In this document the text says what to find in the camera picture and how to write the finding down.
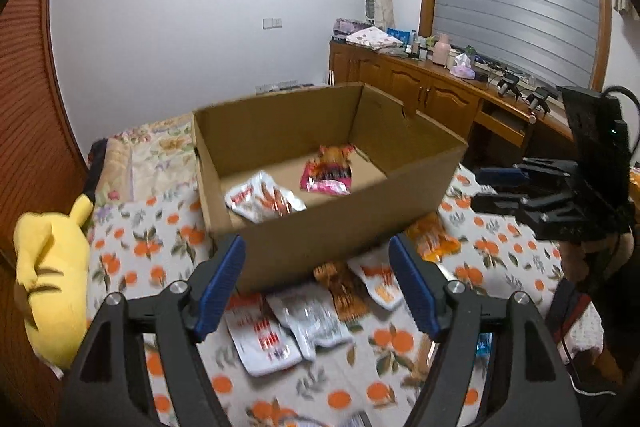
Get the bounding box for pink snack packet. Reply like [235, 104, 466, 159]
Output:
[300, 158, 353, 194]

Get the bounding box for purple bag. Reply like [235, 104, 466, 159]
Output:
[334, 19, 371, 38]

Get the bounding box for white red snack packet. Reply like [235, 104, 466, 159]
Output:
[225, 294, 303, 377]

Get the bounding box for yellow plush toy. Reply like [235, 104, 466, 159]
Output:
[12, 194, 96, 370]

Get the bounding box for brown cardboard box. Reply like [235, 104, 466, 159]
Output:
[192, 82, 469, 295]

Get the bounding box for brown orange snack packet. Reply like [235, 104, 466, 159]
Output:
[314, 261, 371, 322]

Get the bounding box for orange fruit print bedsheet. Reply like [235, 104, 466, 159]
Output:
[85, 162, 606, 427]

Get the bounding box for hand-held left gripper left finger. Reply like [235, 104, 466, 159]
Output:
[60, 234, 247, 427]

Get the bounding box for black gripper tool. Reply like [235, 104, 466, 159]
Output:
[526, 89, 556, 124]
[496, 76, 521, 100]

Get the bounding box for white wall socket strip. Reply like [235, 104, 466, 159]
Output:
[255, 80, 301, 92]

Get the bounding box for orange yellow snack packet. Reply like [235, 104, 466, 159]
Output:
[319, 144, 357, 165]

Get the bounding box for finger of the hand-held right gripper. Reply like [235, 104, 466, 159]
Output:
[471, 192, 582, 241]
[474, 158, 577, 195]

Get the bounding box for wooden louvered wardrobe door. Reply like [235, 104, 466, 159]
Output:
[0, 0, 91, 427]

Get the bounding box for purple tissue pack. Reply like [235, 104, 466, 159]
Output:
[450, 54, 476, 79]

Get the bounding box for white orange snack packet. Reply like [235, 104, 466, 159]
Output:
[348, 254, 406, 310]

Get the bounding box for silver red snack packet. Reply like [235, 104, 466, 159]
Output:
[225, 171, 307, 224]

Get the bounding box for folded floral cloth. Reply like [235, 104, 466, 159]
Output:
[346, 27, 405, 52]

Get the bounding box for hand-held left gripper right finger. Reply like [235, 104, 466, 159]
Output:
[389, 234, 583, 427]

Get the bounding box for floral quilt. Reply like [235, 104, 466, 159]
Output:
[89, 114, 201, 208]

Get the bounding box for pink thermos bottle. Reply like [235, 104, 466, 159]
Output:
[432, 33, 451, 66]

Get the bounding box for wooden cabinet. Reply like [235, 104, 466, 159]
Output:
[329, 39, 576, 152]

